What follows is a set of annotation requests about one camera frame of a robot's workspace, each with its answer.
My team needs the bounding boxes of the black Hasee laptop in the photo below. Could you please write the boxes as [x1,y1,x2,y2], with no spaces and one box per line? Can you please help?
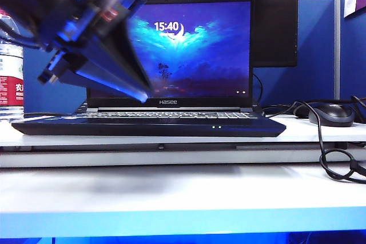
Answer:
[11,0,287,138]

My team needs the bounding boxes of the wide blue partition panel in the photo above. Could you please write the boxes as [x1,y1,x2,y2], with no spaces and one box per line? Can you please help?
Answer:
[22,0,336,115]

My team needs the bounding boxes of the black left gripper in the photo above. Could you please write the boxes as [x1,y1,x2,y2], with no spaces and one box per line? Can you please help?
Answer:
[37,0,154,103]

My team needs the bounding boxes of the thin black monitor cable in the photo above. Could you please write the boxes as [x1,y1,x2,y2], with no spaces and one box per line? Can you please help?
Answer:
[252,73,263,106]

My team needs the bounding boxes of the black laptop power cable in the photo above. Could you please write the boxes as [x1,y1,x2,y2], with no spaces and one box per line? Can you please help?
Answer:
[262,100,366,184]

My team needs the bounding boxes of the silver partition post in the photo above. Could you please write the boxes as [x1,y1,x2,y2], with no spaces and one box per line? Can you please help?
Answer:
[333,0,341,101]

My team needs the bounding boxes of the black ASUS monitor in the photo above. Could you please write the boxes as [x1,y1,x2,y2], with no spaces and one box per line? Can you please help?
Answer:
[61,0,299,68]

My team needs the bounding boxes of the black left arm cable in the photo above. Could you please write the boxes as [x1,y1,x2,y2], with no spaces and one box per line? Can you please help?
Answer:
[0,19,54,52]

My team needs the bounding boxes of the black cable with plug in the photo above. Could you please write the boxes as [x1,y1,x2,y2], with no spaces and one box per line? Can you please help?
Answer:
[303,95,366,113]

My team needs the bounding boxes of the blue partition panel with poster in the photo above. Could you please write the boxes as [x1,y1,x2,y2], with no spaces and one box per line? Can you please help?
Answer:
[339,0,366,102]

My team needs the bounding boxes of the black grey computer mouse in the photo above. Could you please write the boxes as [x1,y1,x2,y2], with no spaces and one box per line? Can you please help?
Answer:
[308,103,356,127]

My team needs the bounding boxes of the clear water bottle red label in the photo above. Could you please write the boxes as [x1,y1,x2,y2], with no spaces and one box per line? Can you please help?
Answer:
[0,12,25,117]

